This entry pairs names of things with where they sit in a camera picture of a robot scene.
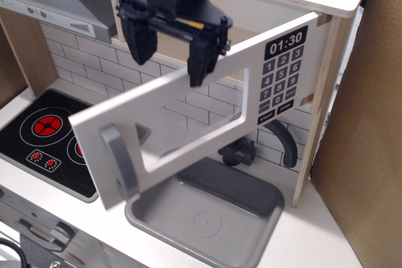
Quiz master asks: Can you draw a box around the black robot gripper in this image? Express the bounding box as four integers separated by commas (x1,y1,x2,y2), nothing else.
116,0,233,87

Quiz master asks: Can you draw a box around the white toy microwave door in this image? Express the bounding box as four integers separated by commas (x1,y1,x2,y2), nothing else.
69,13,330,208

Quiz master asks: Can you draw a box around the white wooden microwave cabinet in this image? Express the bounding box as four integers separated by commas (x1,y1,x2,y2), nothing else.
92,0,361,209

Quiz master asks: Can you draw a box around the yellow toy corn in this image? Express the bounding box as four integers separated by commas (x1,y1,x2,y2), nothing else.
188,21,205,29

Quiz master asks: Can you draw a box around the dark grey toy faucet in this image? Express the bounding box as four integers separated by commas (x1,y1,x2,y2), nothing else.
218,120,298,168

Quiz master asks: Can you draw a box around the black toy stovetop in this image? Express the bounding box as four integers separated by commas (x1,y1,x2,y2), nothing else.
1,89,98,203

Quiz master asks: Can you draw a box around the grey toy sink basin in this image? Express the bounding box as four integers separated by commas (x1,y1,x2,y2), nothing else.
125,158,284,267

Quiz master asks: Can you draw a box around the brown cardboard panel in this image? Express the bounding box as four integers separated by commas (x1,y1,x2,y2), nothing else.
312,0,401,267

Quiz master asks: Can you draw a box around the grey oven front handle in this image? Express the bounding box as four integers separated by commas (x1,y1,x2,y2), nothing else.
16,218,75,252

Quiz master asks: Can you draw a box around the black cable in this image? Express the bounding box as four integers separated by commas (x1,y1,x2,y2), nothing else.
0,237,27,268

